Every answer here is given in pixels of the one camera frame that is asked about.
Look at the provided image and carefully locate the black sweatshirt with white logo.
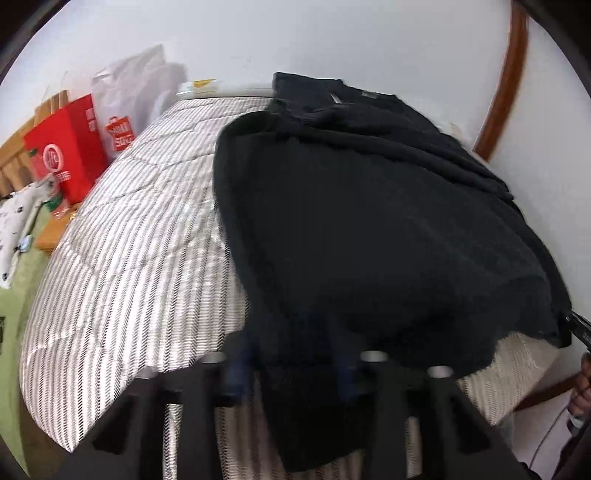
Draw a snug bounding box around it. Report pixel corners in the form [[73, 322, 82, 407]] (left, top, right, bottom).
[[213, 73, 572, 472]]

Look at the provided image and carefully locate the person's right hand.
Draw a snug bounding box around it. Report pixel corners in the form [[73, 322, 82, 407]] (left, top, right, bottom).
[[567, 353, 591, 417]]

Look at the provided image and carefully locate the striped quilted bed cover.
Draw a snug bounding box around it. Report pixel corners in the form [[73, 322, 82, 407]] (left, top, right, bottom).
[[19, 96, 558, 479]]

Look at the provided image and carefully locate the green bed sheet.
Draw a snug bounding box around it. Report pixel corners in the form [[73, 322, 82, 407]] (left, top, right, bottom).
[[1, 247, 66, 479]]

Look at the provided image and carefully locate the wooden bedside table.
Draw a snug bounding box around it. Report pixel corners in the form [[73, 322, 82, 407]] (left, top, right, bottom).
[[34, 203, 80, 255]]

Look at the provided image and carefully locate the clear plastic water bottle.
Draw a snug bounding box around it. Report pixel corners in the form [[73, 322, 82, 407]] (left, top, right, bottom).
[[29, 148, 69, 219]]

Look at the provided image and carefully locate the white patterned pillow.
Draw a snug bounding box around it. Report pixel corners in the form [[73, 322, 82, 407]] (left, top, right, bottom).
[[0, 181, 50, 290]]

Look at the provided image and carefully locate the wooden headboard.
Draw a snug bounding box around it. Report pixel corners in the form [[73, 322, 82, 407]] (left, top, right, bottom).
[[0, 90, 69, 198]]

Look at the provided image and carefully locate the red paper shopping bag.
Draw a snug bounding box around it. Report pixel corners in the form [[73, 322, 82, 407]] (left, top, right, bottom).
[[24, 95, 108, 204]]

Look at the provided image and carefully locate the white Miniso plastic bag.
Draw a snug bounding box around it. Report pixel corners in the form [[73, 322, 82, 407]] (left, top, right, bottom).
[[91, 44, 186, 160]]

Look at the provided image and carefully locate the white rolled bedding with yellow print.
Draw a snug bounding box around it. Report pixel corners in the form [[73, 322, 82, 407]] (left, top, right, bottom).
[[176, 79, 273, 100]]

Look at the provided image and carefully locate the brown wooden door frame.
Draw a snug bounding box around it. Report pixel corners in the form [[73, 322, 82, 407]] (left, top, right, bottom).
[[473, 1, 529, 162]]

